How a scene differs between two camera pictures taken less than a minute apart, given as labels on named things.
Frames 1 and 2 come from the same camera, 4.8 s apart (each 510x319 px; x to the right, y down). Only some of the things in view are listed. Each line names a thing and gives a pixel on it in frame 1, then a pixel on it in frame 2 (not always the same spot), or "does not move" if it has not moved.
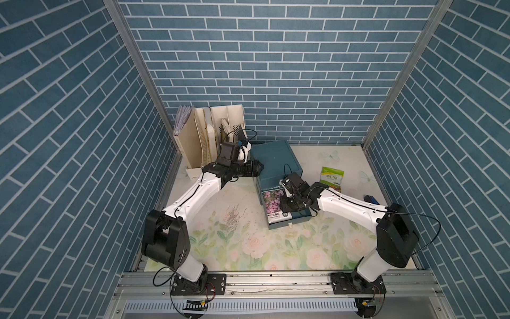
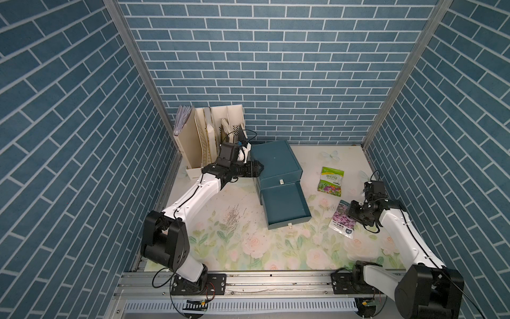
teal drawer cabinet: [279, 159] does not move
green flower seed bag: [333, 177] does not move
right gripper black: [284, 208] to [351, 214]
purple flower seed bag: [272, 203] to [341, 222]
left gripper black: [254, 172] does not move
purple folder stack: [183, 113] does not move
